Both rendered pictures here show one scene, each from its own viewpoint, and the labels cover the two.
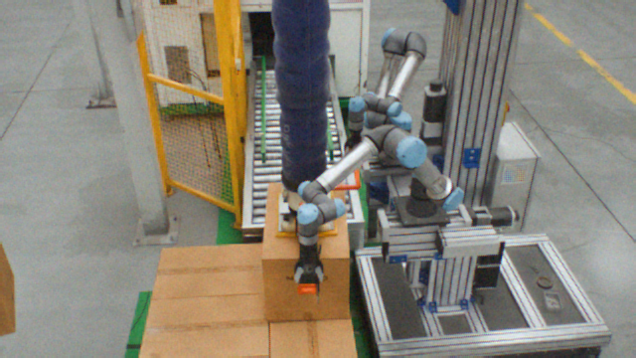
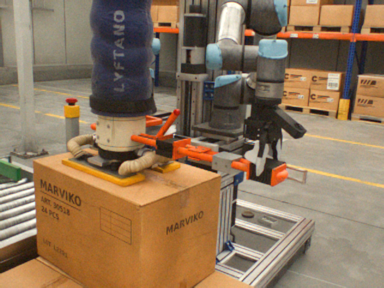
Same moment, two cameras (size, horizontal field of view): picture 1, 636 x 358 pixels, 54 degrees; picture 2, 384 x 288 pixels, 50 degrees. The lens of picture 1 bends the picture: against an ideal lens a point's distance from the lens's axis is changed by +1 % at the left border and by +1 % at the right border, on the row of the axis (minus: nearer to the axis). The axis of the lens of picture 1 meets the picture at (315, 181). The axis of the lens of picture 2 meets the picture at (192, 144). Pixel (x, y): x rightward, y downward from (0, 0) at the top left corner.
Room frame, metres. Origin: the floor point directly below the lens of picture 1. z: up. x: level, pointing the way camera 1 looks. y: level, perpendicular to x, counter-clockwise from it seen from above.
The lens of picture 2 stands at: (1.28, 1.02, 1.43)
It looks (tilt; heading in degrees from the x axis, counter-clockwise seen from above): 15 degrees down; 309
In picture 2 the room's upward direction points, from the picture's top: 3 degrees clockwise
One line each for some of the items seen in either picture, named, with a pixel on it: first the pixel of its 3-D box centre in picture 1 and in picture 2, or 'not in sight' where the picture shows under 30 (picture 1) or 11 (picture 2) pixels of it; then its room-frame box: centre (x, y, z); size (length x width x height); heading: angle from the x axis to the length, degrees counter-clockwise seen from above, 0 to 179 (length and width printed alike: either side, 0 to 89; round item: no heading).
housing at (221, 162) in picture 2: not in sight; (227, 162); (1.94, 0.04, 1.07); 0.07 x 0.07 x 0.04; 2
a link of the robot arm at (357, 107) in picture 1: (357, 108); not in sight; (2.69, -0.20, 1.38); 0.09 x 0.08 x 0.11; 147
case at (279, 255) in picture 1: (306, 248); (124, 216); (2.39, 0.05, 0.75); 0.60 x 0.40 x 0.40; 0
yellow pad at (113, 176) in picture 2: (286, 211); (101, 165); (2.40, 0.15, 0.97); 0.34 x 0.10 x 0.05; 2
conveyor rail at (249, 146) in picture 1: (250, 137); not in sight; (3.91, 0.47, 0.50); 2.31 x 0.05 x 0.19; 4
